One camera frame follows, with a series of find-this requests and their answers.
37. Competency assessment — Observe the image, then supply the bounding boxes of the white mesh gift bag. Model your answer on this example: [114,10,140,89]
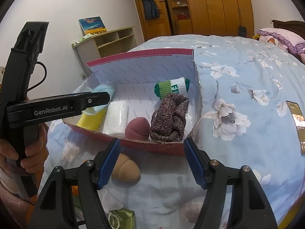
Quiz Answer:
[98,189,124,229]

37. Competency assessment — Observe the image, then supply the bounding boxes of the white towel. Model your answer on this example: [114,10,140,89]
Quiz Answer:
[101,101,129,138]

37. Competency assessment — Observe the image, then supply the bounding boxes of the olive green ribbon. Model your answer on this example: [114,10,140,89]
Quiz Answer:
[103,203,136,229]

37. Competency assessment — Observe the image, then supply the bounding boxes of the dark hanging jacket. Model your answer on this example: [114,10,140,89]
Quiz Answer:
[142,0,159,20]

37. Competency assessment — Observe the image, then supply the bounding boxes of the purple knitted sock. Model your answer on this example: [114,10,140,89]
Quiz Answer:
[150,93,189,142]

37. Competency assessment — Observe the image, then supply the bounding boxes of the beige makeup sponge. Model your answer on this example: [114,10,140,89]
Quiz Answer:
[112,154,141,183]

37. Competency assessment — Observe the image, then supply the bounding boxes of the pink ruffled pillow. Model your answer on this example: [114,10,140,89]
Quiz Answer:
[257,27,304,55]
[300,53,305,64]

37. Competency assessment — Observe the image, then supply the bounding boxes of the smartphone on bed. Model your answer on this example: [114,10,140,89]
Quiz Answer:
[286,100,305,155]

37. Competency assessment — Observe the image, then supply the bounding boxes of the green white sock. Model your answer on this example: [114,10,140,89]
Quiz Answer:
[154,77,190,100]

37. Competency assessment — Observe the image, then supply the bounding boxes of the yellow sponge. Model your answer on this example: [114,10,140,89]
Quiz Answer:
[76,108,107,131]

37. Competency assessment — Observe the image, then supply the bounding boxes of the black bag on wardrobe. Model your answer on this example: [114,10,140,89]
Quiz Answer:
[238,25,247,38]

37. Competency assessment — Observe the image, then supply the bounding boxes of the dark wooden headboard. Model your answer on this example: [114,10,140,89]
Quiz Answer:
[272,20,305,33]

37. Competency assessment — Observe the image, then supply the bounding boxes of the black cable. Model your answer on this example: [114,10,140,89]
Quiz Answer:
[27,61,48,94]

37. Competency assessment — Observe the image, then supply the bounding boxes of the blue floral bedspread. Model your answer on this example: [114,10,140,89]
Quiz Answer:
[38,35,304,228]

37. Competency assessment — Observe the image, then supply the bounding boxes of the wooden wardrobe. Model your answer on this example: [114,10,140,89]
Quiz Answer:
[134,0,254,41]

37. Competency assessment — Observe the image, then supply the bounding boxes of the light blue face mask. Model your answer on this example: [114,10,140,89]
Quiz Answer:
[82,83,115,116]

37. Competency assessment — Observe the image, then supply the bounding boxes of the blue picture book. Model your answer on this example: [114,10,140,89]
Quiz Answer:
[79,17,107,35]

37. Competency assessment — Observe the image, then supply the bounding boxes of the person's left hand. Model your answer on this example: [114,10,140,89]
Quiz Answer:
[1,123,49,178]

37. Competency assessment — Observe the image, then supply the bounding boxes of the low beige bookshelf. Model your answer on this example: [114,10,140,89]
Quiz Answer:
[71,26,136,77]

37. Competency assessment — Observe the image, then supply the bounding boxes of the pink cardboard box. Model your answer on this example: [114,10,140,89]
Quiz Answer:
[79,48,203,141]

